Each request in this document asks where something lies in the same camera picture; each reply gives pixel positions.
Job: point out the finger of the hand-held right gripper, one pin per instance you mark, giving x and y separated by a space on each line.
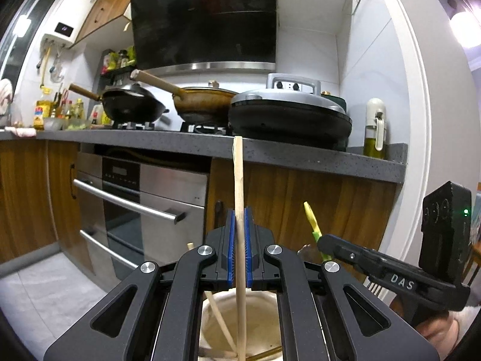
342 252

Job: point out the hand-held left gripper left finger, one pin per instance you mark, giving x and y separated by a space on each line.
188 270

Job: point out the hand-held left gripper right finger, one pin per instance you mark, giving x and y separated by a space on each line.
293 274

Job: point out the cream ceramic utensil holder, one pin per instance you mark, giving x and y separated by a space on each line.
259 327

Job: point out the wooden chopstick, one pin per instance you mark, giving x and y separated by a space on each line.
221 323
238 180

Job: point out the person's right hand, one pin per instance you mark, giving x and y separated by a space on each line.
439 331

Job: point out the wooden base cabinet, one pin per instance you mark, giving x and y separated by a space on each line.
338 203
26 195

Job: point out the stainless steel built-in oven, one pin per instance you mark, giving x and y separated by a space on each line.
165 191

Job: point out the cream oil dispenser bottle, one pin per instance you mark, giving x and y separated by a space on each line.
374 128

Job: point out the grey speckled countertop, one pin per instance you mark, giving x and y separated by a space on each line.
169 143

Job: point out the black electric griddle silver lid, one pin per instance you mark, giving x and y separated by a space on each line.
289 120

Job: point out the black gas stove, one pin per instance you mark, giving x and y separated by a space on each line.
203 128

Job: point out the dark green appliance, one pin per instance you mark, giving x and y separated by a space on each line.
334 100

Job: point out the white bottle with red label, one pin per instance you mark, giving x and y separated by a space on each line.
96 114

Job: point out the row of condiment bottles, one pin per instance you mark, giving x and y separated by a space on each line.
67 109

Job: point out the yellow cooking oil bottle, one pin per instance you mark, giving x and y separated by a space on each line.
42 114

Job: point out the round ceiling light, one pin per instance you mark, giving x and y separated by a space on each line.
468 28

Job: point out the pink dishcloth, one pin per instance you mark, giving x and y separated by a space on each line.
22 131

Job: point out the black spice rack with packets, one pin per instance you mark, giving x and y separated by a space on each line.
118 62

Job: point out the black range hood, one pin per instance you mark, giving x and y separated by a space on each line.
203 22

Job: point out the white hanging towel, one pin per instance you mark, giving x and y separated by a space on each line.
5 97

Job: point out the white water heater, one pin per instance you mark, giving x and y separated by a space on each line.
71 15

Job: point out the kitchen window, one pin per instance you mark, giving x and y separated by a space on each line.
26 18

